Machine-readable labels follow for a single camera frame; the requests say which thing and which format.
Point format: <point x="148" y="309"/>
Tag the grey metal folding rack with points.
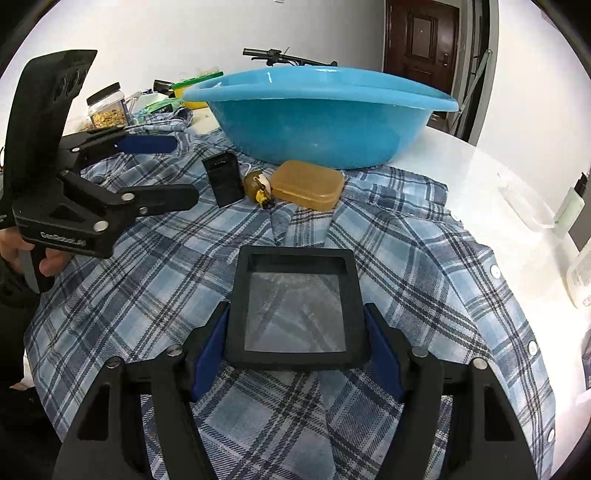
<point x="475" y="78"/>

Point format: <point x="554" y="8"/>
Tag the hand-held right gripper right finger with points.
<point x="383" y="356"/>

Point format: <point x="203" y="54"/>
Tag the clear plastic case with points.
<point x="522" y="198"/>

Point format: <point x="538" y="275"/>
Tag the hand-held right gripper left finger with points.
<point x="210" y="356"/>

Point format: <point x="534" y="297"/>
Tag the black square frame clear window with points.
<point x="286" y="318"/>

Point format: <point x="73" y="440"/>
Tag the person's left hand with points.
<point x="51" y="266"/>

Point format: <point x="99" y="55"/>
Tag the clear jar black lid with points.
<point x="108" y="115"/>

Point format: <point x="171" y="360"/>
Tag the pale green tube black cap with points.
<point x="568" y="208"/>

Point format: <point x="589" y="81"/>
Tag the small black object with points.
<point x="161" y="86"/>

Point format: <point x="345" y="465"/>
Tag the blue plaid shirt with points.
<point x="161" y="281"/>

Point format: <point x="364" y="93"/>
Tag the blue plastic basin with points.
<point x="323" y="131"/>

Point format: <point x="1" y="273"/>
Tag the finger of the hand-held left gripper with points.
<point x="161" y="197"/>
<point x="147" y="143"/>

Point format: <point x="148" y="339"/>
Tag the yellow container green lid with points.
<point x="190" y="84"/>

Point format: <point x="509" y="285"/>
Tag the small amber bottle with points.
<point x="255" y="184"/>

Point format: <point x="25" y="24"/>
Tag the amber plastic box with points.
<point x="307" y="184"/>

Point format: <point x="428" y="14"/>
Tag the dark brown door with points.
<point x="421" y="37"/>

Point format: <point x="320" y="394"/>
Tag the small black rectangular box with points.
<point x="226" y="181"/>

